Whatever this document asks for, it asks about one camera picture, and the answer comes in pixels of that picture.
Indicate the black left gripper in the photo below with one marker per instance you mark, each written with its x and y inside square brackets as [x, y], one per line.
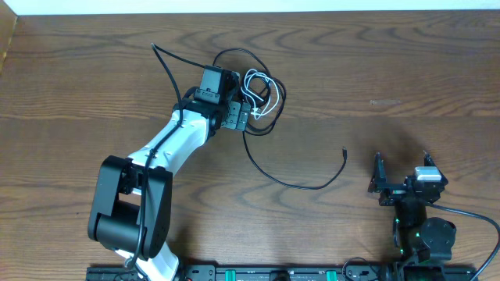
[237, 115]

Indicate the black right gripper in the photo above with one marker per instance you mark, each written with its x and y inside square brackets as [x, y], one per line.
[393, 192]

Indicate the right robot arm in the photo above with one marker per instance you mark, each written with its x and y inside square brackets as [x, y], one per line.
[425, 242]

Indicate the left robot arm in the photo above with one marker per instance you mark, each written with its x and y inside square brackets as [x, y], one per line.
[130, 212]

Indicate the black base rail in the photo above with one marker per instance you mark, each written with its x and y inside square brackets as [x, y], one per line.
[218, 273]

